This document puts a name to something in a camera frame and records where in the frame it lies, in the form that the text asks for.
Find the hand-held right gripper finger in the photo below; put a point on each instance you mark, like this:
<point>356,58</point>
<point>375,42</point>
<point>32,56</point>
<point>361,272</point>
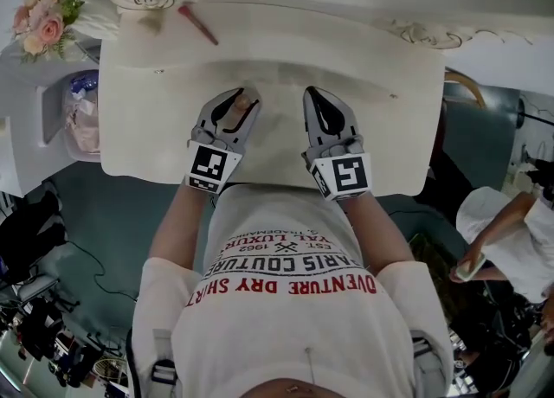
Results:
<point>311,121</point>
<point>348,117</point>

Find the cream carved dressing table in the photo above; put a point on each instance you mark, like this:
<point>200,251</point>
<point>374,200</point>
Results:
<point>173,128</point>

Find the person's left forearm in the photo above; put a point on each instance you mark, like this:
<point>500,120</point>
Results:
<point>177,232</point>

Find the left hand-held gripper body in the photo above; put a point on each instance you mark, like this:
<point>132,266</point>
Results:
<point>210,164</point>

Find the small beige cylinder object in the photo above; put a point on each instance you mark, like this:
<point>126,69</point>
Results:
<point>241,103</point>

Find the clear blue plastic bag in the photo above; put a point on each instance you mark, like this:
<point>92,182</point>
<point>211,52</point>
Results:
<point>85,82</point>

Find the artificial flower bouquet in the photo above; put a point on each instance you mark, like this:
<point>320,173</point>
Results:
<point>45,26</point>

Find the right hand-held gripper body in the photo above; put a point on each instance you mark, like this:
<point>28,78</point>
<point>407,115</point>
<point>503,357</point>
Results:
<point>346,175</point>

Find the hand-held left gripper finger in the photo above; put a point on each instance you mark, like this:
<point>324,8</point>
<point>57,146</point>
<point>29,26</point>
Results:
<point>247,130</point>
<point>207,117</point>

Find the wooden chair dark red seat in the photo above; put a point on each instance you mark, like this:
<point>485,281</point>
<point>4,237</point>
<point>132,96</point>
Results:
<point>466,81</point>

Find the red makeup brush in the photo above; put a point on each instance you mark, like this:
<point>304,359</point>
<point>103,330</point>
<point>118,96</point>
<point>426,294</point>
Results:
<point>198,25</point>

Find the person's right forearm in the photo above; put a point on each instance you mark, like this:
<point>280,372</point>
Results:
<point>381,236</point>

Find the person's white printed shirt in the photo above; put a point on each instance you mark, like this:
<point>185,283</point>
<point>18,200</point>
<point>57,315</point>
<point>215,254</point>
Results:
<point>290,327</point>

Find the pink crumpled cloth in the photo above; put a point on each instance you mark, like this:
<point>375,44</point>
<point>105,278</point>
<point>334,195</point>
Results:
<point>82,126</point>

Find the grey office chair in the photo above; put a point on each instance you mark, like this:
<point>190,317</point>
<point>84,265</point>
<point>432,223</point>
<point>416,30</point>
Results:
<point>82,157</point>

